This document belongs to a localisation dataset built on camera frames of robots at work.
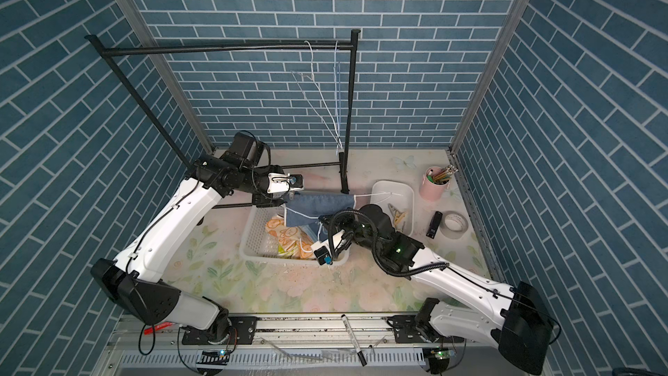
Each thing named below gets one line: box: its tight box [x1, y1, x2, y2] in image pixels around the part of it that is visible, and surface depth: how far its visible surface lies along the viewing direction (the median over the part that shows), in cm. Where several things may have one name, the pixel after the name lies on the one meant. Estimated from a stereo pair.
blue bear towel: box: [283, 194, 356, 242], surface depth 82 cm
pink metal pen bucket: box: [419, 165, 451, 202], surface depth 103 cm
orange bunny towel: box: [265, 216, 317, 261], surface depth 88 cm
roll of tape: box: [439, 210, 469, 240], surface depth 97 cm
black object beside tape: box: [426, 210, 443, 240], surface depth 96 cm
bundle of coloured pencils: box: [426, 164, 459, 184], surface depth 96 cm
